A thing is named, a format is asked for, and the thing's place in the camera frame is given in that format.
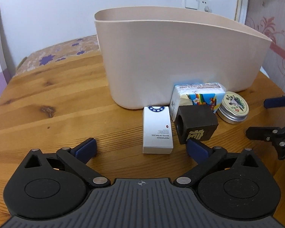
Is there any dark brown cube block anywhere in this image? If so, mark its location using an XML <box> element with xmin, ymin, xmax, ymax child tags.
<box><xmin>174</xmin><ymin>105</ymin><xmax>218</xmax><ymax>145</ymax></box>

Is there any round floral metal tin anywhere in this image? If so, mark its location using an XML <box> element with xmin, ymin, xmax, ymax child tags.
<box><xmin>217</xmin><ymin>91</ymin><xmax>249</xmax><ymax>124</ymax></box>

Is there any white small cardboard box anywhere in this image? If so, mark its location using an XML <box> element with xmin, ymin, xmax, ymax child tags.
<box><xmin>142</xmin><ymin>106</ymin><xmax>173</xmax><ymax>154</ymax></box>

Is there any colourful tissue pack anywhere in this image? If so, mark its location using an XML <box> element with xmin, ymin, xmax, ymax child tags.
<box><xmin>169</xmin><ymin>83</ymin><xmax>226</xmax><ymax>121</ymax></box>

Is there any floral bedside cabinet top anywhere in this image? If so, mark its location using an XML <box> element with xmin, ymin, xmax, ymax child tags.
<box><xmin>15</xmin><ymin>35</ymin><xmax>99</xmax><ymax>76</ymax></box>

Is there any beige plastic storage bin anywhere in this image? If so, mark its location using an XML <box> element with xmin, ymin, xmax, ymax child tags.
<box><xmin>94</xmin><ymin>6</ymin><xmax>272</xmax><ymax>109</ymax></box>

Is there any white wall switch socket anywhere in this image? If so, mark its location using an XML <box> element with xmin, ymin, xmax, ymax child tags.
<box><xmin>184</xmin><ymin>0</ymin><xmax>212</xmax><ymax>13</ymax></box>

